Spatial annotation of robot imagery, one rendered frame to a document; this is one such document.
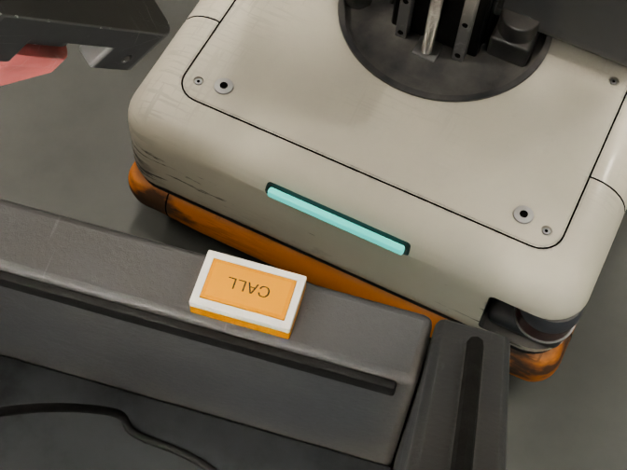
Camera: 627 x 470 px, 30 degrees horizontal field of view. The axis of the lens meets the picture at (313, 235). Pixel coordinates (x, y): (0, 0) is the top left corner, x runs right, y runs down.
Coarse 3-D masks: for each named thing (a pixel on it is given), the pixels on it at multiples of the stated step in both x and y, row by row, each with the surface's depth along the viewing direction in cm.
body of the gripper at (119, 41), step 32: (0, 0) 22; (32, 0) 22; (64, 0) 24; (96, 0) 25; (128, 0) 26; (0, 32) 22; (32, 32) 23; (64, 32) 23; (96, 32) 24; (128, 32) 25; (160, 32) 26; (96, 64) 26; (128, 64) 26
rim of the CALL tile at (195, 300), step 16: (208, 256) 57; (224, 256) 57; (272, 272) 56; (288, 272) 56; (192, 304) 56; (208, 304) 55; (224, 304) 55; (256, 320) 55; (272, 320) 55; (288, 320) 55
